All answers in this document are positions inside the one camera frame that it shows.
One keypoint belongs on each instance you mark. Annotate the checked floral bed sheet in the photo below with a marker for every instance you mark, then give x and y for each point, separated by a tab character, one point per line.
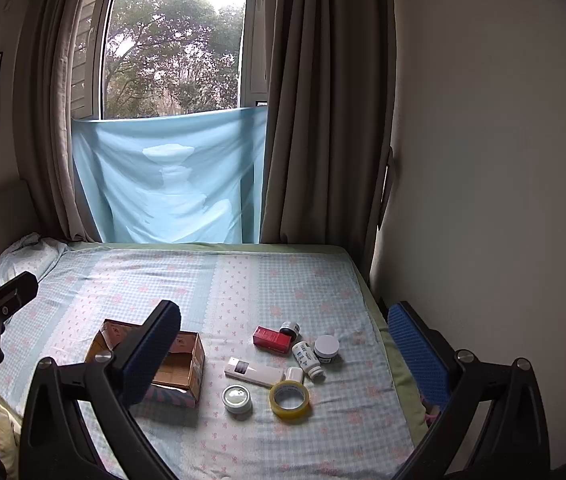
243	280

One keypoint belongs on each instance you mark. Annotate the pink cloth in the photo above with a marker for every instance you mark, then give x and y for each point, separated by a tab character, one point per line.
431	412

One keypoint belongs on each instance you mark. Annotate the white pill bottle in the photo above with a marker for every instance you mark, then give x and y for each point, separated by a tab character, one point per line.
308	359

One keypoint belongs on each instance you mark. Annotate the small white cap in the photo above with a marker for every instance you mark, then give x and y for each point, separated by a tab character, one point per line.
295	375

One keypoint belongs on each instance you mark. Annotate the pale yellow cloth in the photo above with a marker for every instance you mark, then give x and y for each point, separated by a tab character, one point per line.
5	435

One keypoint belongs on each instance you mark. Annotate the checked floral pillow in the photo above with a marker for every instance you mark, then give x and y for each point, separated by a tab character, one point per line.
23	258

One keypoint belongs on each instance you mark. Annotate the yellow tape roll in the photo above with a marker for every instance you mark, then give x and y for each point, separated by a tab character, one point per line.
275	400

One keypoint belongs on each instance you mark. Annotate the window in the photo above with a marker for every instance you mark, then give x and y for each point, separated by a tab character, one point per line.
173	35

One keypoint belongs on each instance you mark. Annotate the silver tin can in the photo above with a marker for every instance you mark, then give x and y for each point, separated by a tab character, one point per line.
237	399

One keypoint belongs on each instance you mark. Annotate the small dark jar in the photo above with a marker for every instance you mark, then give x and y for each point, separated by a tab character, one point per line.
289	331

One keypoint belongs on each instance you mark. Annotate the grey and black cosmetic jar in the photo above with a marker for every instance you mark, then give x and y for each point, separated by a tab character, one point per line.
326	349

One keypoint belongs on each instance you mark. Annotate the green mattress cover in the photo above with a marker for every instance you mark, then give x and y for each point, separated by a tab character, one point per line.
404	377

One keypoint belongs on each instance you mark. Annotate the brown curtain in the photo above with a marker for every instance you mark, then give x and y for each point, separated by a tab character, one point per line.
323	110
48	110

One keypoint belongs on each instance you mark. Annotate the red carton box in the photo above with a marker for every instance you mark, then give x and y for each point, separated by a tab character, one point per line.
271	339

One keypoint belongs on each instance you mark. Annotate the light blue cloth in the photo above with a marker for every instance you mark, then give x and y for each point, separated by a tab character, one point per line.
113	170

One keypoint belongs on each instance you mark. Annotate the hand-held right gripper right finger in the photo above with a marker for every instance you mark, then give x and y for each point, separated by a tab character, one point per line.
418	355

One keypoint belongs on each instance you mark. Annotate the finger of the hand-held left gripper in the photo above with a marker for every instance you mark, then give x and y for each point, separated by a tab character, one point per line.
10	296

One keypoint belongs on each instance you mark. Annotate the white remote control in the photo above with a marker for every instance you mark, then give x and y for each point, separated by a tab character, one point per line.
253	372

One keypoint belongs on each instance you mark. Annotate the open cardboard box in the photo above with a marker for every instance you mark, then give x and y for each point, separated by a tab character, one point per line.
185	357

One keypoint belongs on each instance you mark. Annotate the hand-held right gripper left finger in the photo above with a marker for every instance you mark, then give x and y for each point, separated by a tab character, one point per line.
145	360

